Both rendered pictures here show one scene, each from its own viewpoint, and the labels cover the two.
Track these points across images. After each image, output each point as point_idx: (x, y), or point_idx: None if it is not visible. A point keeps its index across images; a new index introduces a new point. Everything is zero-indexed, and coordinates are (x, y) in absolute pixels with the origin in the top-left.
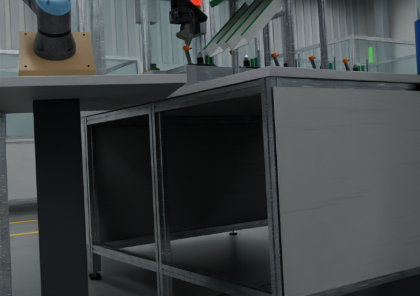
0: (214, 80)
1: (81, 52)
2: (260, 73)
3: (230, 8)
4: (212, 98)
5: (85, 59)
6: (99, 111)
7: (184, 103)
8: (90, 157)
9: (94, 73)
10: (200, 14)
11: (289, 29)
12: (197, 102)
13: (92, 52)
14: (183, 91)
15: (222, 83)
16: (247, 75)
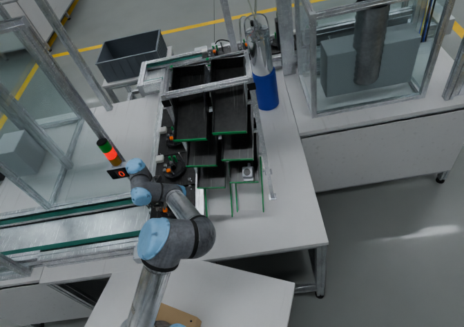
0: (269, 250)
1: (169, 318)
2: (320, 245)
3: (197, 170)
4: (263, 254)
5: (181, 319)
6: (85, 279)
7: (228, 259)
8: (74, 292)
9: (197, 319)
10: (160, 181)
11: (271, 179)
12: (246, 256)
13: (172, 308)
14: (230, 257)
15: (279, 251)
16: (307, 246)
